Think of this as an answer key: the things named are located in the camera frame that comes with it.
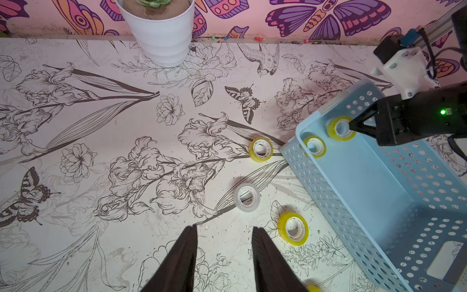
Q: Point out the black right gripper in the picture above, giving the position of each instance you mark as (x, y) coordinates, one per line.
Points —
(393, 121)

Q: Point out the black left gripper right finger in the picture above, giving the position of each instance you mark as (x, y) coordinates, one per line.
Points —
(272, 273)

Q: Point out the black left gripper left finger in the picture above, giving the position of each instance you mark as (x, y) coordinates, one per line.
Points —
(177, 271)

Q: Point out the yellow tape roll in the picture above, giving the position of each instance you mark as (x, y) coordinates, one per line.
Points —
(314, 289)
(261, 150)
(316, 146)
(339, 130)
(293, 229)

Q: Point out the clear white tape roll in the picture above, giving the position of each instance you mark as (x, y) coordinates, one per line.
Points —
(246, 197)

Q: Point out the light blue storage basket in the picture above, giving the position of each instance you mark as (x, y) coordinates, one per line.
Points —
(400, 211)

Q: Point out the white plant pot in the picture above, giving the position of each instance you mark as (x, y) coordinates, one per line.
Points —
(164, 34)

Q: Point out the green succulent plant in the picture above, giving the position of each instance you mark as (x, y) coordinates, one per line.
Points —
(155, 4)

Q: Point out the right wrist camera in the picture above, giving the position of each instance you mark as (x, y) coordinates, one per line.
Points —
(403, 64)

